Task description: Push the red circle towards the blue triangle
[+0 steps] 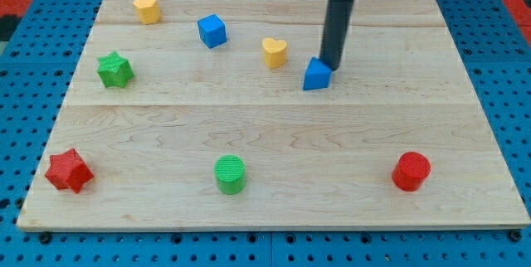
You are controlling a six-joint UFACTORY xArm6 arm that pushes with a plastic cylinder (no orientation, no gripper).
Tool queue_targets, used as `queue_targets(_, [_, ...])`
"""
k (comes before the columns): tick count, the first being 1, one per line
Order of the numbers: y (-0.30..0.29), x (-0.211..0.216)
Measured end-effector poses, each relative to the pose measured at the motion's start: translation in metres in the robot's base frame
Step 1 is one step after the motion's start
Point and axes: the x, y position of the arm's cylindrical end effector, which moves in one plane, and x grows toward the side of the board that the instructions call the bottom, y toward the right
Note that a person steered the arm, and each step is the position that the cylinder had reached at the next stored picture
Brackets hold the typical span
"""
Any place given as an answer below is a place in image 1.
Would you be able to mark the blue triangle block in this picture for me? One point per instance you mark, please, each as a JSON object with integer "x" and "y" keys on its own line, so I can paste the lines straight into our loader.
{"x": 317, "y": 75}

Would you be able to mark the green cylinder block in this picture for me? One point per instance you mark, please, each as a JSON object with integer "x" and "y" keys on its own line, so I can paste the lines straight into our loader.
{"x": 230, "y": 174}

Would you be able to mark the yellow heart block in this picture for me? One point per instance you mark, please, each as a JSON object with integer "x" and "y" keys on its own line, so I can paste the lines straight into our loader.
{"x": 274, "y": 52}

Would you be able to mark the wooden board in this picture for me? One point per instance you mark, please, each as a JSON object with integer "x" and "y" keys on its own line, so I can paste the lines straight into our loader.
{"x": 316, "y": 160}

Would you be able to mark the blue cube block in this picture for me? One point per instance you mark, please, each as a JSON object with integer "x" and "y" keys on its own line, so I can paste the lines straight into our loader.
{"x": 212, "y": 30}

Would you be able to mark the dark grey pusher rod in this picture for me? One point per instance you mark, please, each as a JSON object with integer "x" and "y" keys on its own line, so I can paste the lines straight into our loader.
{"x": 336, "y": 22}

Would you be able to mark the red cylinder block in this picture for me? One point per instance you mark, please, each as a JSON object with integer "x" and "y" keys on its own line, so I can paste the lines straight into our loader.
{"x": 411, "y": 171}

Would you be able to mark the green star block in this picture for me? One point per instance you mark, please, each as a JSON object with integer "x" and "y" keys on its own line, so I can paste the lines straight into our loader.
{"x": 114, "y": 70}

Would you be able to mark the yellow hexagon block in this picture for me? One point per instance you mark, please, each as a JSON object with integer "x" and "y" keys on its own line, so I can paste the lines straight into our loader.
{"x": 147, "y": 11}

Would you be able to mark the red star block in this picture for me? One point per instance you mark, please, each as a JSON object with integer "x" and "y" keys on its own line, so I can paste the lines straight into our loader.
{"x": 68, "y": 170}

